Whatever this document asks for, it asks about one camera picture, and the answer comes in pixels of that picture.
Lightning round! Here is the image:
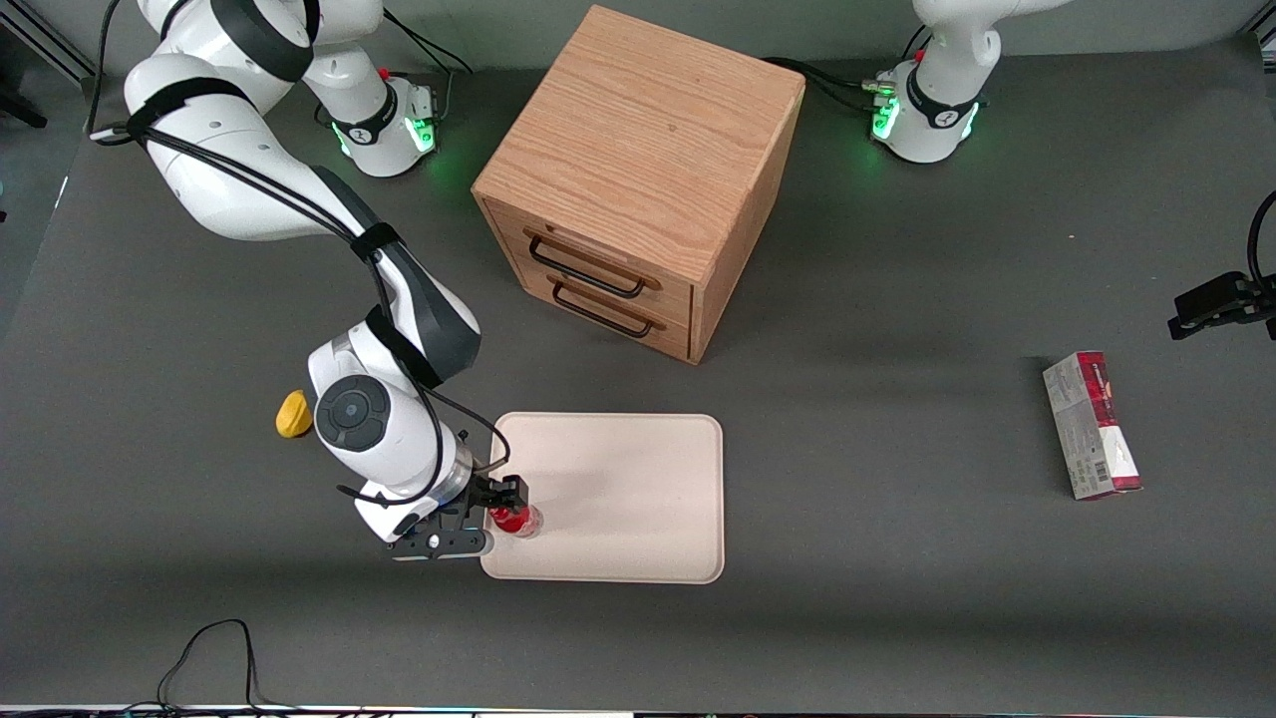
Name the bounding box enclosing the red and grey carton box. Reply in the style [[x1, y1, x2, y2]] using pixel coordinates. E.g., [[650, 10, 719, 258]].
[[1042, 350, 1144, 502]]

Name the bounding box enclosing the short black drawer handle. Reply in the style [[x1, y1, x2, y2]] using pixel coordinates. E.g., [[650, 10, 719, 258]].
[[549, 281, 656, 339]]

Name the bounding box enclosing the black arm base cable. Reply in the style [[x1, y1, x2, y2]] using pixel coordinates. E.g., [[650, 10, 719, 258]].
[[377, 16, 477, 129], [760, 56, 882, 113]]

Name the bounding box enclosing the red coke bottle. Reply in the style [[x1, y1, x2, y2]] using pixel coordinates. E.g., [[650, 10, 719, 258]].
[[487, 505, 545, 540]]

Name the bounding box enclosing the black left arm base cable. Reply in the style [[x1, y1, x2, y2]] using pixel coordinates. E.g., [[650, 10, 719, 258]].
[[760, 56, 882, 113]]

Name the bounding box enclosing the black right arm base cable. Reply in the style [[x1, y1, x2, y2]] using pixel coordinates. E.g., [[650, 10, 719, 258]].
[[377, 16, 477, 129]]

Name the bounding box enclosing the yellow lemon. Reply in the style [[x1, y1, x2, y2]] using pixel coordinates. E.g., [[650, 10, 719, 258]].
[[275, 390, 319, 440]]

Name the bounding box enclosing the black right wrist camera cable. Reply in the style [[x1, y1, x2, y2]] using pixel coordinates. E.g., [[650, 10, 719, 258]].
[[88, 0, 512, 500]]

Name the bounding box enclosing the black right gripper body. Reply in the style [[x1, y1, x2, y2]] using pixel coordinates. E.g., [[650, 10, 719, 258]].
[[439, 475, 505, 534]]

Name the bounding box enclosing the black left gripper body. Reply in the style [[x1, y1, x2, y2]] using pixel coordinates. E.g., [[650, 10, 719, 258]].
[[1236, 272, 1276, 342]]

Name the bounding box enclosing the wooden drawer cabinet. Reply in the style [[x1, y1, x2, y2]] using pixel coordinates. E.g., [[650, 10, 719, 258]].
[[471, 4, 807, 366]]

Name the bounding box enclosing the long black drawer handle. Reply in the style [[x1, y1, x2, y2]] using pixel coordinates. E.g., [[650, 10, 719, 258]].
[[524, 230, 649, 299]]

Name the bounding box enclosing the thin black looped cable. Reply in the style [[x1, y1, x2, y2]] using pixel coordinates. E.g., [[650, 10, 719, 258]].
[[120, 618, 305, 715]]

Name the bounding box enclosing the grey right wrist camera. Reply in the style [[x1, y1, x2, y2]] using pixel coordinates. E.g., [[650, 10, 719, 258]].
[[387, 530, 495, 561]]

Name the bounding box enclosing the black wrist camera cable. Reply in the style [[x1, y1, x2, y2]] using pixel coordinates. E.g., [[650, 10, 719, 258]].
[[88, 0, 512, 500], [1247, 188, 1276, 282]]

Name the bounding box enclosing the dark aluminium frame bar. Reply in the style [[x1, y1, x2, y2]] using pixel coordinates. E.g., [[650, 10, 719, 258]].
[[0, 0, 101, 91]]

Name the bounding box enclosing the beige rectangular tray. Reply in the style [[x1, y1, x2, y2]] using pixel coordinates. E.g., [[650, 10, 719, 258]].
[[479, 412, 725, 585]]

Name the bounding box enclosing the black left wrist camera cable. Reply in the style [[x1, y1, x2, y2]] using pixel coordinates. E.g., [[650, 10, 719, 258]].
[[1247, 188, 1276, 282]]

